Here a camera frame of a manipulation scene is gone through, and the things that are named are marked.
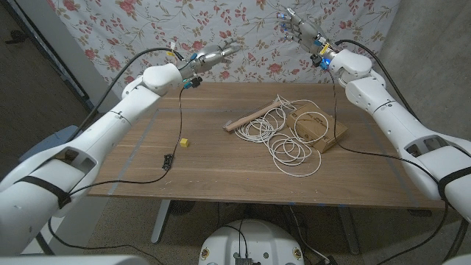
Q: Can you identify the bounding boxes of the white robot torso edge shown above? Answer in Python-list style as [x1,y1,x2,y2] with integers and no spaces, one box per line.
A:
[0,254,150,265]

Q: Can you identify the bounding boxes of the black floor object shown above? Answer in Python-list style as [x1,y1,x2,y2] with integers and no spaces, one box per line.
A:
[4,29,29,46]

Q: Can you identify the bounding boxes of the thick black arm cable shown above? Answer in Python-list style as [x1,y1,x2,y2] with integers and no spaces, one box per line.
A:
[35,46,185,255]
[333,39,471,265]

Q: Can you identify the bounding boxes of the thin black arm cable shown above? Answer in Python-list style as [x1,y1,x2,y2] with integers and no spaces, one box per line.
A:
[327,69,450,265]
[47,86,187,265]

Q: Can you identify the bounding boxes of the long wooden stick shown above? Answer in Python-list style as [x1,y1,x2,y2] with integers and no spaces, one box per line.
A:
[222,99,285,133]

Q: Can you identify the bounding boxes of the black right arm strap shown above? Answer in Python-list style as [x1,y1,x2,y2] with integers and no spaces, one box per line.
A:
[436,166,471,202]

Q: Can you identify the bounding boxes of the dark round fan grille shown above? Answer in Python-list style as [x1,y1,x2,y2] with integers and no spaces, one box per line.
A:
[168,200,196,217]

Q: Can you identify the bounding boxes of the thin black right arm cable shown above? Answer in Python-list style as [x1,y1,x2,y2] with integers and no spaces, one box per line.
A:
[327,69,450,265]

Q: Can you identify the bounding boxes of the brown cardboard package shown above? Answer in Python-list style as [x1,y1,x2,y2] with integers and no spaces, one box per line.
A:
[286,102,349,154]

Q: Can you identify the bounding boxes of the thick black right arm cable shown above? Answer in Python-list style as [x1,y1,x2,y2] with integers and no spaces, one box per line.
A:
[333,39,471,265]

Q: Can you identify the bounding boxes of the black arm strap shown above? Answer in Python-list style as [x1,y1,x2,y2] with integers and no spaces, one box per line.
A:
[436,166,471,202]
[13,175,73,210]

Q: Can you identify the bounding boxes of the white floor cable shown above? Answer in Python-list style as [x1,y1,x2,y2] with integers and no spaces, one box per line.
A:
[288,205,329,264]

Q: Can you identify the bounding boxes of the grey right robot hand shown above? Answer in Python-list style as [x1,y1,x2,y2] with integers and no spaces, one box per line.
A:
[277,7,330,54]

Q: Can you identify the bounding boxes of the white Ethernet cable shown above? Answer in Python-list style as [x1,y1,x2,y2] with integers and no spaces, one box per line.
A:
[233,94,330,178]

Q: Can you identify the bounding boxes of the white floor platform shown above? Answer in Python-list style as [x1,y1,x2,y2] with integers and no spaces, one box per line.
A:
[21,216,63,255]

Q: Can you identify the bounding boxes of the floral backdrop cloth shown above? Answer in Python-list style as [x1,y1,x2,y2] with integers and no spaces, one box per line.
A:
[46,0,402,93]

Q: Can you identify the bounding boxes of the dark baseboard rail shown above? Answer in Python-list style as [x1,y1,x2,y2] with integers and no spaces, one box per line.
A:
[5,0,93,111]

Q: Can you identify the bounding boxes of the black left arm strap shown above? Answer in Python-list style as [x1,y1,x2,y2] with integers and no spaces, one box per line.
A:
[13,175,73,210]

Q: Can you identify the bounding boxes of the grey table leg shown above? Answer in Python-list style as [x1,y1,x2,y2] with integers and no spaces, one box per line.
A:
[337,205,361,255]

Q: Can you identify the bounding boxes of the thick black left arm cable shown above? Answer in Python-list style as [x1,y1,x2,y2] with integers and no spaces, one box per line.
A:
[35,46,185,255]

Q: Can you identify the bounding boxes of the white table leg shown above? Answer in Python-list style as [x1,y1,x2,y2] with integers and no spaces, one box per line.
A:
[150,199,172,244]

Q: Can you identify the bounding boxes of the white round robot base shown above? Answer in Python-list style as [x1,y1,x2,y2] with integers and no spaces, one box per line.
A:
[198,219,305,265]

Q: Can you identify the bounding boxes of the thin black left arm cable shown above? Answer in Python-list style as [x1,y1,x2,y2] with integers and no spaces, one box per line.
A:
[47,86,187,265]

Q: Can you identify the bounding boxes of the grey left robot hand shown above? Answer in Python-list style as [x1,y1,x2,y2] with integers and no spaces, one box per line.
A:
[189,38,242,71]

